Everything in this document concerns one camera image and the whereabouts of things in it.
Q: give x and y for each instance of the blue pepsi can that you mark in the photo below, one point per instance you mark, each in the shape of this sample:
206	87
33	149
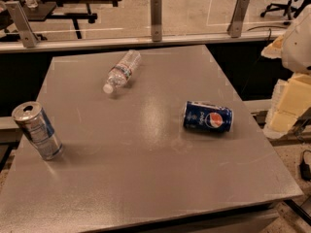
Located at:
206	117

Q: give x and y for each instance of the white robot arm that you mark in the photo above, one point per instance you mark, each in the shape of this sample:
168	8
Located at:
296	46

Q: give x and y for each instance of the silver blue energy drink can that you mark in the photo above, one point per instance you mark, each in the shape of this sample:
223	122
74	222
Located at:
31	118

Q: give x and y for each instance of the clear plastic water bottle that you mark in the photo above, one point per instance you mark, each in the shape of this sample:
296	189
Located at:
120	74

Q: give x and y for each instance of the dark background table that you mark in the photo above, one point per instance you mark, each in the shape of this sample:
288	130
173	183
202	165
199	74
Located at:
45	10

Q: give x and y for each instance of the glass barrier panel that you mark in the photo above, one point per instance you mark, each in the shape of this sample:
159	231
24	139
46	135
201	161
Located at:
131	19

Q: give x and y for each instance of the black power adapter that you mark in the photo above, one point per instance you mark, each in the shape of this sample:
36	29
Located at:
304	168

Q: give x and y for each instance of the middle metal barrier bracket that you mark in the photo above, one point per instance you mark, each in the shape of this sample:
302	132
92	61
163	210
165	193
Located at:
156	20

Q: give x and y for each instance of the metal barrier bracket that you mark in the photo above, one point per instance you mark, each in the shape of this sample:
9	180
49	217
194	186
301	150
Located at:
28	38
234	29
156	20

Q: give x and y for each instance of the right metal barrier bracket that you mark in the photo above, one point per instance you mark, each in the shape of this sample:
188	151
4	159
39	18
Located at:
234	29

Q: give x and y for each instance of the left metal barrier bracket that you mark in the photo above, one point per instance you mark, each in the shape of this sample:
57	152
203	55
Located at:
28	38

